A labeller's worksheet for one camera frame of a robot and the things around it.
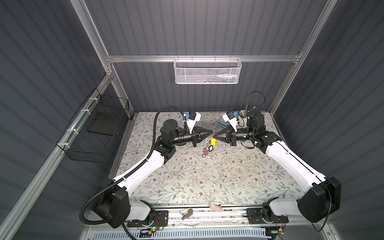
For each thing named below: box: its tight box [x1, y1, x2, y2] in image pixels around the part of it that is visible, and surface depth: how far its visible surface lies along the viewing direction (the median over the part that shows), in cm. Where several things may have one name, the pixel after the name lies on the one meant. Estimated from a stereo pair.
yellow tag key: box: [210, 136, 217, 147], surface depth 71 cm
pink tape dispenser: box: [209, 204, 223, 212], surface depth 77 cm
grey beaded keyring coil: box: [202, 126, 218, 153], surface depth 69 cm
